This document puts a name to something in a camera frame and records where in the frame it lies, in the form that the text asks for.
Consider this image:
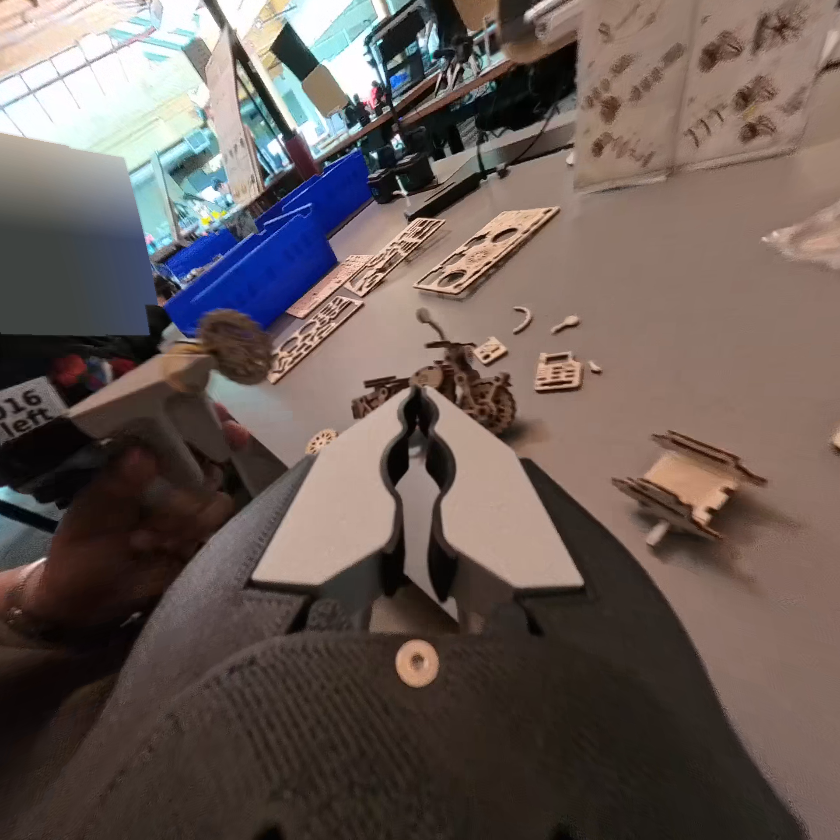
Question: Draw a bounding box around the small clear plastic bag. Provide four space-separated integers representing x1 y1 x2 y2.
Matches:
763 202 840 271

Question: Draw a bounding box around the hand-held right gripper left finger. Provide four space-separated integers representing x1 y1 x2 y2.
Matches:
251 386 422 616

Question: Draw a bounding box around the white wristwatch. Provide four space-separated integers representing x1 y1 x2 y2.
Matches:
2 556 51 632

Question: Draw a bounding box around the printed instruction booklet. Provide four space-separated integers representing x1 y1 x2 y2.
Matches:
573 0 840 194

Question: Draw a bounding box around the black and tan hanging panel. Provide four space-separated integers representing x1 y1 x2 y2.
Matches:
269 21 350 117

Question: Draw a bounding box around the wooden background table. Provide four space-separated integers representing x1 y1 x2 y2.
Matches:
314 58 521 160

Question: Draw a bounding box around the wooden puzzle sheet with wheels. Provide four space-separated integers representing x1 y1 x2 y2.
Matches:
412 205 562 301

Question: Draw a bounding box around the wooden model assembly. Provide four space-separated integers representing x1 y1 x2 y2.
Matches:
350 307 521 437
610 428 770 547

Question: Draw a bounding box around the black flat power box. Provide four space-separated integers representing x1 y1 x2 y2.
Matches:
402 171 484 222

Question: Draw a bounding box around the black cable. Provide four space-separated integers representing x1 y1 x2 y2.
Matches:
474 117 560 179

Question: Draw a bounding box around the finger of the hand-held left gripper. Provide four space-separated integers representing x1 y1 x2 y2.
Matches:
64 353 219 441

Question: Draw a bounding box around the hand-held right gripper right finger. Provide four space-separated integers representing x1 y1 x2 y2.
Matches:
419 387 585 632

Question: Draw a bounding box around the wooden puzzle frame sheet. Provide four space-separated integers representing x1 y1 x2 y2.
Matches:
264 294 366 386
346 217 447 299
285 253 375 320

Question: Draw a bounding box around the blue plastic bin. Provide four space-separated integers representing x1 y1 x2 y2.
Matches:
251 151 375 242
163 212 340 337
159 225 242 281

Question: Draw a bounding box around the wooden grid piece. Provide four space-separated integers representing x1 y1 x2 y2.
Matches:
533 350 585 395

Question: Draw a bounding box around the person's left hand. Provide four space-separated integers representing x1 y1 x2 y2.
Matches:
39 402 252 632

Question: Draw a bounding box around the upright printed board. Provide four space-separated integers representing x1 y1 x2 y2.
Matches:
205 26 265 206

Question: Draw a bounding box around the grey desk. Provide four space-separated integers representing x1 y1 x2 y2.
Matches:
164 112 840 840

